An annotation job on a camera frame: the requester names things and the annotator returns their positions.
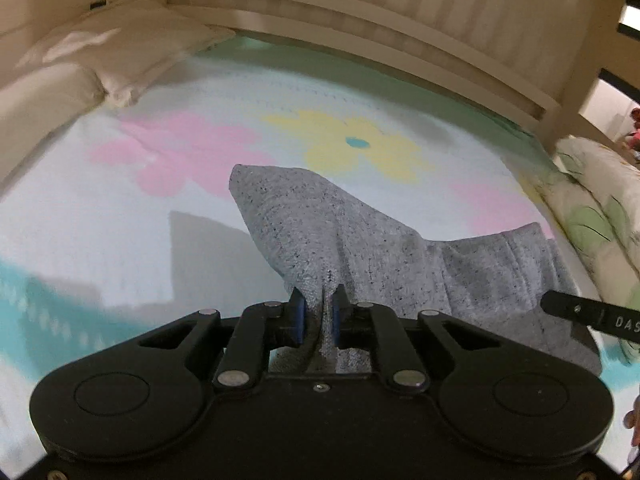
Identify person's right hand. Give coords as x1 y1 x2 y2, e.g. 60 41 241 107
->
623 406 640 450

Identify floral printed bed sheet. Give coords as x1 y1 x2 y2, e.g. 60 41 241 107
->
0 30 640 480

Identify grey speckled pants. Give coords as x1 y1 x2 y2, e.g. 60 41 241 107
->
229 162 603 376

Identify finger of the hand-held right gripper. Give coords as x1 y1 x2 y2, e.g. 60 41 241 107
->
541 288 640 347

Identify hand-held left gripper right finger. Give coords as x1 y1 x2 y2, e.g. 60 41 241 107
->
332 284 502 394

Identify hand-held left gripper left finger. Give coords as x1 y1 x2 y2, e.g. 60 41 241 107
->
137 286 307 394

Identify leaf printed quilt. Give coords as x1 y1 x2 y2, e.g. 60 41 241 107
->
547 135 640 363

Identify white pillow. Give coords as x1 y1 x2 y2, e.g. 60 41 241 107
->
14 0 237 107

